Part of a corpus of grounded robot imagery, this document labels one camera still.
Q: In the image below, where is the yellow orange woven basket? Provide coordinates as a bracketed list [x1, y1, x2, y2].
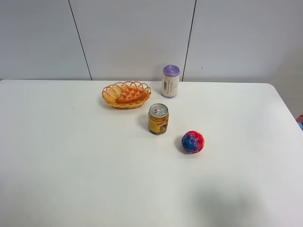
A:
[102, 81, 151, 109]

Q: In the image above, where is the gold drink can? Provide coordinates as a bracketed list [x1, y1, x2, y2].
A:
[148, 103, 169, 135]

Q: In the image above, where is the purple white roll bottle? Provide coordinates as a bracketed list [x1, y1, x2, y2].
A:
[161, 65, 180, 98]

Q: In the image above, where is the red blue bumpy ball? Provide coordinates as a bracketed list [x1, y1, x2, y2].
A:
[181, 131, 205, 154]

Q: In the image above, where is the orange waffle bread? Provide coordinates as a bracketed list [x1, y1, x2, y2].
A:
[116, 87, 147, 104]

